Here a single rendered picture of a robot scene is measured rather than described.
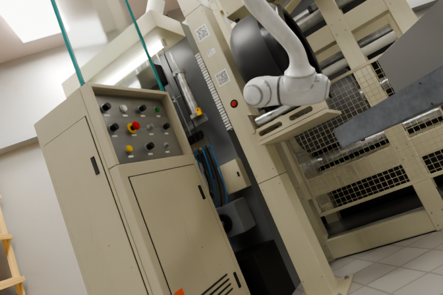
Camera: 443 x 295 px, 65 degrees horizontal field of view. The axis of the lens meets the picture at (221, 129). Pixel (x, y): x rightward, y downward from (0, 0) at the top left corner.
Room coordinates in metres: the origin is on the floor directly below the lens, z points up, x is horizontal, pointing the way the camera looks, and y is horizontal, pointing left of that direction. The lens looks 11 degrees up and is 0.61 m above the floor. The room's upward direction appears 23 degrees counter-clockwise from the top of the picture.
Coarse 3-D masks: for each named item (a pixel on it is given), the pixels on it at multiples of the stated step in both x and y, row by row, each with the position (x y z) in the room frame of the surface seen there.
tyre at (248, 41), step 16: (288, 16) 1.74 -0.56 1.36; (240, 32) 1.58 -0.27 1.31; (256, 32) 1.52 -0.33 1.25; (240, 48) 1.56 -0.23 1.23; (256, 48) 1.52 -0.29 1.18; (272, 48) 1.49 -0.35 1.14; (240, 64) 1.58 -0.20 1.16; (256, 64) 1.54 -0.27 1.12; (272, 64) 1.52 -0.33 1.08; (288, 64) 1.51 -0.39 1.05; (288, 112) 1.77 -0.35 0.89
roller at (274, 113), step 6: (276, 108) 1.66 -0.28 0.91; (282, 108) 1.65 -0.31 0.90; (288, 108) 1.64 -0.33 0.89; (294, 108) 1.65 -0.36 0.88; (264, 114) 1.70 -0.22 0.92; (270, 114) 1.67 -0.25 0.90; (276, 114) 1.67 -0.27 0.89; (282, 114) 1.67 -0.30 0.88; (258, 120) 1.71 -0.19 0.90; (264, 120) 1.70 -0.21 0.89; (270, 120) 1.70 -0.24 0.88; (258, 126) 1.74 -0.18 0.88
